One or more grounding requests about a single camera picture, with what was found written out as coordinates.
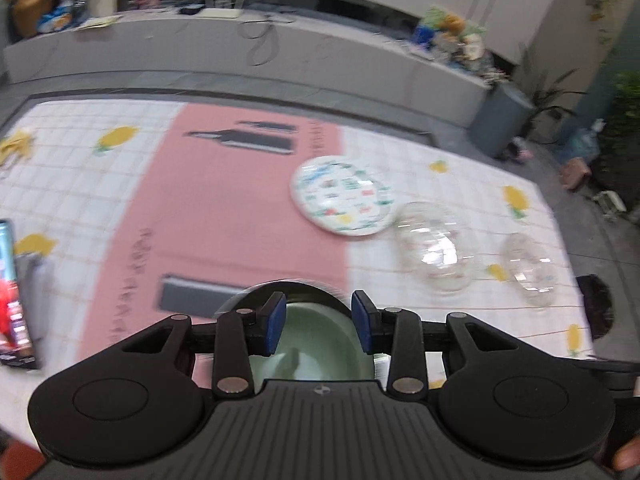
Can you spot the golden round vase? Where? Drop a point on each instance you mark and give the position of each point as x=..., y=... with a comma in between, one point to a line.
x=26, y=15

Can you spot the pink small heater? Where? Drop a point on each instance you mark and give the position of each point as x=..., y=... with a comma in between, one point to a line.
x=574, y=173

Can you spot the smartphone on table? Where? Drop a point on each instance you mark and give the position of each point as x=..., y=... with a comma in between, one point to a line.
x=18, y=347

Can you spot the grey-green trash can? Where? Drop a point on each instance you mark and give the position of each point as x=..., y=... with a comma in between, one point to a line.
x=501, y=117

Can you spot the person right hand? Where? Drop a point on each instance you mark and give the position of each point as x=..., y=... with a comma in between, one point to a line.
x=628, y=456

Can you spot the teddy bear toy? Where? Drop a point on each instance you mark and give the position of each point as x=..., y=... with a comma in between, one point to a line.
x=452, y=24

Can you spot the green leafy plant right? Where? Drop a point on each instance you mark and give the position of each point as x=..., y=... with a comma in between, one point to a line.
x=620, y=140

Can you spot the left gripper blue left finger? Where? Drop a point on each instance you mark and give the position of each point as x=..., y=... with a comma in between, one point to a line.
x=257, y=330

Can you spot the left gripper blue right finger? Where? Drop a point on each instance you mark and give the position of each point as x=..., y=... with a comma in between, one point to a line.
x=381, y=330

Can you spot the clear glass plate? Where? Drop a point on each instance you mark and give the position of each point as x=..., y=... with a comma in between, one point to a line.
x=530, y=269
x=436, y=245

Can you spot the green ceramic bowl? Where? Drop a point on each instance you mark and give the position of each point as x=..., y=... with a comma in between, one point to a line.
x=317, y=343

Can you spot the white fruity painted plate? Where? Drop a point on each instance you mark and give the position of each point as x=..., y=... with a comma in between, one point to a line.
x=343, y=196

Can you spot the potted plant by bin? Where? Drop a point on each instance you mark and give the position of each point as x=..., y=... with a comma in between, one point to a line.
x=543, y=94

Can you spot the blue water bottle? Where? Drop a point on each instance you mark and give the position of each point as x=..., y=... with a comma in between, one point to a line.
x=583, y=143

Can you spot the white wifi router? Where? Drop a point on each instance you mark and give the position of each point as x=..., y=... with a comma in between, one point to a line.
x=223, y=9

